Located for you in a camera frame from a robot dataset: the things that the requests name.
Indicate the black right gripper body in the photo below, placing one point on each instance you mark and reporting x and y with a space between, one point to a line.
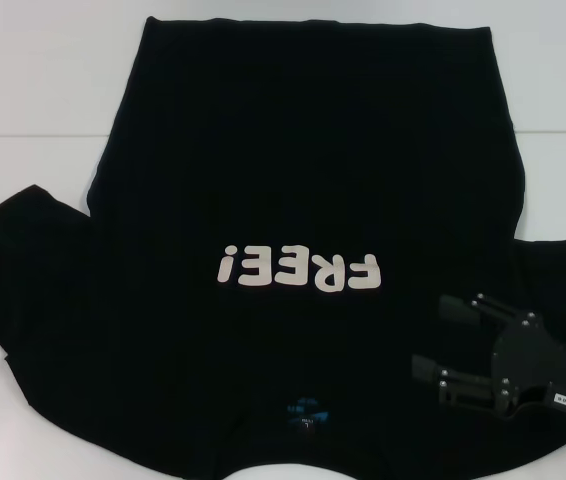
528 357

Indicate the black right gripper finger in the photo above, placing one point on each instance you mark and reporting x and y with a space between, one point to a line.
455 306
470 387

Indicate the black T-shirt with FREE! print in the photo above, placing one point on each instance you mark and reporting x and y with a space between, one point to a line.
303 175

